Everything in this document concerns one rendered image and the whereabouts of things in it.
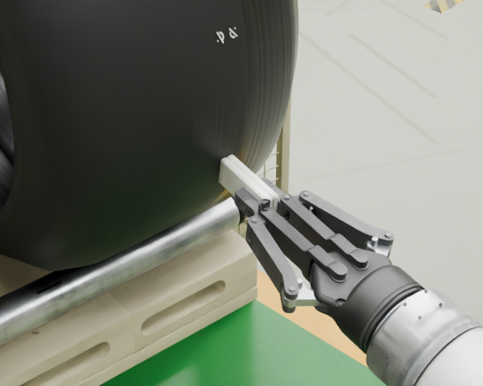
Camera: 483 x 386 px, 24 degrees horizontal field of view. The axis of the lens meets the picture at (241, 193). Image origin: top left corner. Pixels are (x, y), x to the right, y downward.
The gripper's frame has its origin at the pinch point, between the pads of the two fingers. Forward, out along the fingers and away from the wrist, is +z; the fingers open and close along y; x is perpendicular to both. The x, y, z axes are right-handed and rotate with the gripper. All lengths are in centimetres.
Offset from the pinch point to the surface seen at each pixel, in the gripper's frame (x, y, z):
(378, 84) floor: 124, -154, 111
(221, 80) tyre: -10.9, 1.3, 3.6
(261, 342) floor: 115, -59, 51
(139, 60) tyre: -15.5, 9.4, 4.9
